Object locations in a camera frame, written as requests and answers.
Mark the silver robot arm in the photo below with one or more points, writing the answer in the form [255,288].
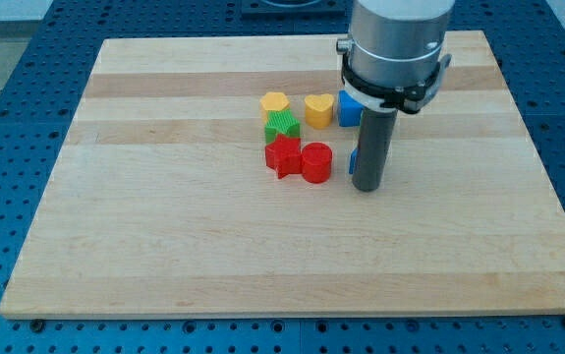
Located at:
[391,55]

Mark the blue triangle block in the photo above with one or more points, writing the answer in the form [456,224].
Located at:
[352,161]

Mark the red star block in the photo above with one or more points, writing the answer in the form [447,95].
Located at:
[284,156]

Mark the red cylinder block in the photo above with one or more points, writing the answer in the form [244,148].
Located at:
[316,162]

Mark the green star block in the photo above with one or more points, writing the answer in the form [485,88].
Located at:
[281,123]

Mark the yellow pentagon block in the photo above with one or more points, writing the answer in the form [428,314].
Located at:
[273,101]

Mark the yellow heart block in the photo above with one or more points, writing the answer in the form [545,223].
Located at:
[319,110]

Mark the blue cube block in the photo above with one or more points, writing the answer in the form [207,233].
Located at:
[349,111]

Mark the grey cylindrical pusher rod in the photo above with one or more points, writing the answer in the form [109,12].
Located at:
[376,130]

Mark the wooden board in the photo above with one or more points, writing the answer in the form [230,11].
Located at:
[160,205]

